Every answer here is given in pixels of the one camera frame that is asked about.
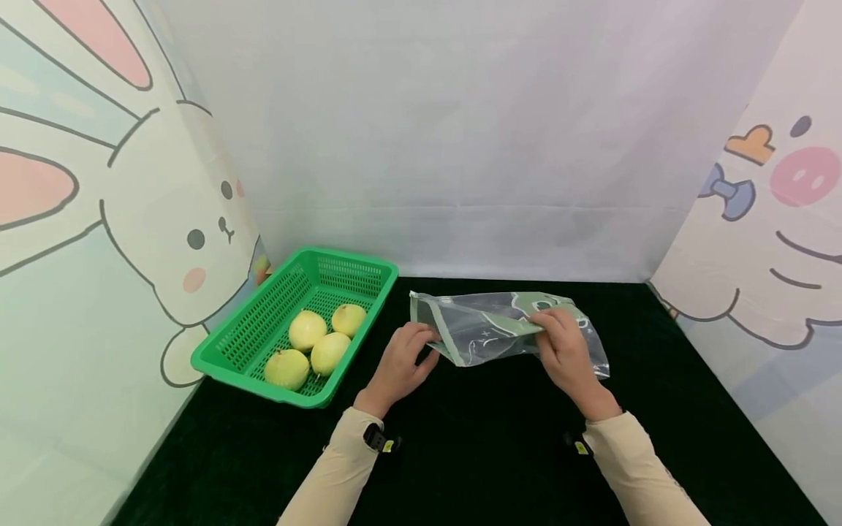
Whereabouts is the person's left hand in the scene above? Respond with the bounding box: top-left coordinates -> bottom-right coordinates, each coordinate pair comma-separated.
353,321 -> 443,420

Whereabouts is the person's right hand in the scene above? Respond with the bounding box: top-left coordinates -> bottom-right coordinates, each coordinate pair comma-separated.
528,306 -> 623,423

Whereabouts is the transparent green printed zip bag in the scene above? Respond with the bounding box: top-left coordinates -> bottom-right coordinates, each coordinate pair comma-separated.
409,291 -> 612,380

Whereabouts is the pale yellow pear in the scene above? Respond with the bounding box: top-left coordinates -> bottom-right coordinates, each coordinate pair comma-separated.
263,348 -> 311,392
288,310 -> 329,353
330,303 -> 368,339
310,332 -> 352,378

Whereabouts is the green plastic basket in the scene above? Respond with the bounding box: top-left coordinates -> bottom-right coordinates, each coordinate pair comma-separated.
191,246 -> 400,409

